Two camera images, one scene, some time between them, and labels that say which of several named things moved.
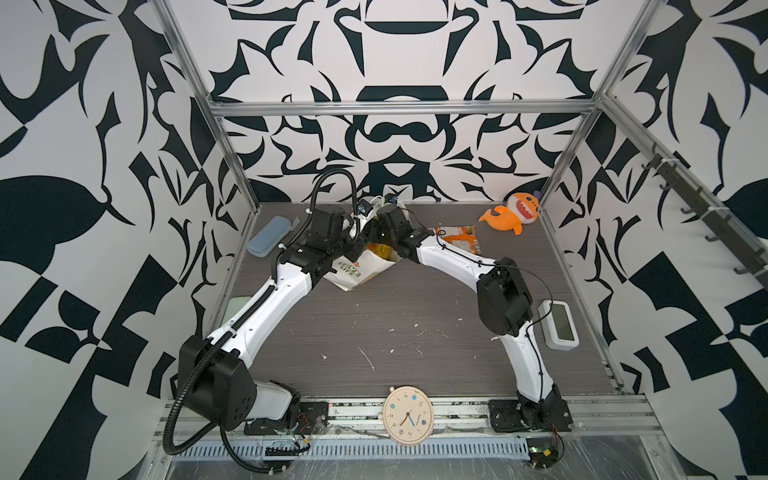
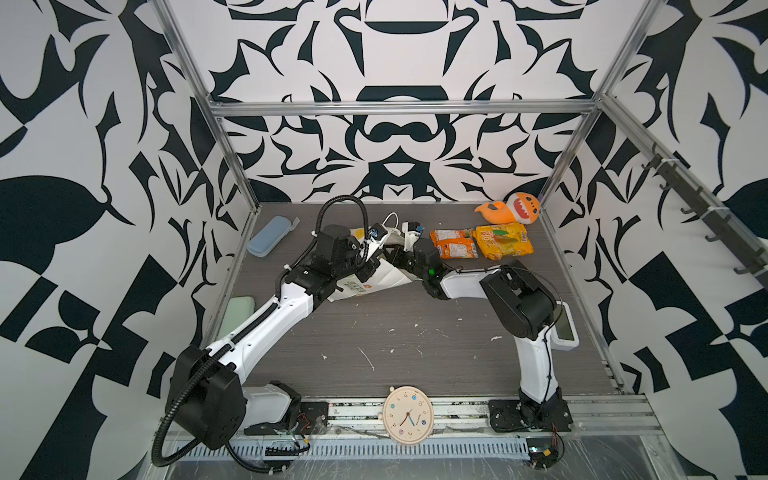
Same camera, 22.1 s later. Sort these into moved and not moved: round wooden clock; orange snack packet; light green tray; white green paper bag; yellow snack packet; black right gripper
Moved: white green paper bag; yellow snack packet; black right gripper
Not moved: round wooden clock; light green tray; orange snack packet
